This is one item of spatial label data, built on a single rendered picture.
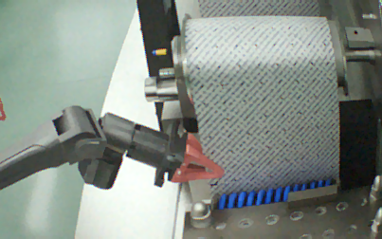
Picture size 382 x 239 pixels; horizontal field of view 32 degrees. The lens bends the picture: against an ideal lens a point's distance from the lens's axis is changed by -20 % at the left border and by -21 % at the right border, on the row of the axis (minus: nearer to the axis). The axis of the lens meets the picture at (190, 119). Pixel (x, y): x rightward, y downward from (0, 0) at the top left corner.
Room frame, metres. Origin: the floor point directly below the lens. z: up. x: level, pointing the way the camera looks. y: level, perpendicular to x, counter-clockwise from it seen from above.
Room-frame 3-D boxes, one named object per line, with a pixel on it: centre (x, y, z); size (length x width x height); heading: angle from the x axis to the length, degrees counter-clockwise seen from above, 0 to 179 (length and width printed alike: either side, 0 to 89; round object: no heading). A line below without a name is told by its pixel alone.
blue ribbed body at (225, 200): (0.96, -0.13, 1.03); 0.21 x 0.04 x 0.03; 80
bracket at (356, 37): (1.01, -0.31, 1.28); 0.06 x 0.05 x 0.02; 80
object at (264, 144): (0.98, -0.13, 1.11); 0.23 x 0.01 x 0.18; 80
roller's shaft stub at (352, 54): (1.01, -0.31, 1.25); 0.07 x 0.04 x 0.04; 80
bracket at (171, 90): (1.10, 0.01, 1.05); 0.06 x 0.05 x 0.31; 80
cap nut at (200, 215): (0.93, 0.01, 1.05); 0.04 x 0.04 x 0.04
